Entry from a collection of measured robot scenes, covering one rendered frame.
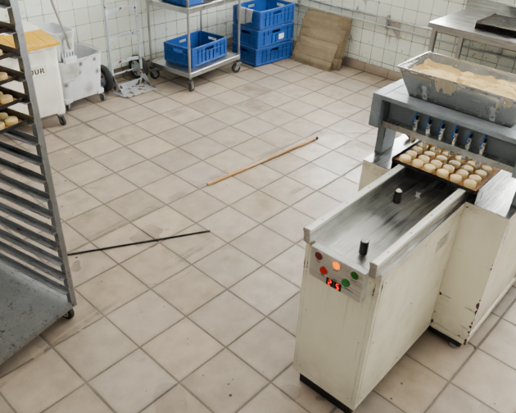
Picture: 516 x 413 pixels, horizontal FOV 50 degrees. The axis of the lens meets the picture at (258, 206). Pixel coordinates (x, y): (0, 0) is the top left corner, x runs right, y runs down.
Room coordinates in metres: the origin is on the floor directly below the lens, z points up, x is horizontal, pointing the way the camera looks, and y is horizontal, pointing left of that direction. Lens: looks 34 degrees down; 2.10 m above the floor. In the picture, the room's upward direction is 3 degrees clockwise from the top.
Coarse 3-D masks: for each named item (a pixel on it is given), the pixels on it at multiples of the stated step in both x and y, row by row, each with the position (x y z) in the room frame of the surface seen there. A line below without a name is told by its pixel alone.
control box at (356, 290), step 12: (312, 252) 1.65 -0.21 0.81; (324, 252) 1.62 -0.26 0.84; (336, 252) 1.62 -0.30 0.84; (312, 264) 1.64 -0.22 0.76; (324, 264) 1.61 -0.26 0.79; (348, 264) 1.55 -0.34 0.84; (324, 276) 1.60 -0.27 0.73; (336, 276) 1.57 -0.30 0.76; (348, 276) 1.54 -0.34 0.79; (360, 276) 1.51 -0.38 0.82; (348, 288) 1.54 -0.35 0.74; (360, 288) 1.50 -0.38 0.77; (360, 300) 1.50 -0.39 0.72
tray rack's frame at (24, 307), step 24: (0, 264) 2.27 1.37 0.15; (0, 288) 2.08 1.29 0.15; (24, 288) 2.09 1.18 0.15; (48, 288) 2.09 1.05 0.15; (0, 312) 1.91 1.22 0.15; (24, 312) 1.92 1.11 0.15; (48, 312) 1.93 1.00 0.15; (0, 336) 1.76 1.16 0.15; (24, 336) 1.77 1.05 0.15; (0, 360) 1.63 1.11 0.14
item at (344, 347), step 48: (384, 192) 2.06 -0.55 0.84; (432, 192) 2.08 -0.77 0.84; (336, 240) 1.69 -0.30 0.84; (384, 240) 1.71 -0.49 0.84; (432, 240) 1.80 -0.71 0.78; (384, 288) 1.52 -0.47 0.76; (432, 288) 1.93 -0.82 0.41; (336, 336) 1.58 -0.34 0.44; (384, 336) 1.60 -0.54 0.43; (336, 384) 1.56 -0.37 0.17
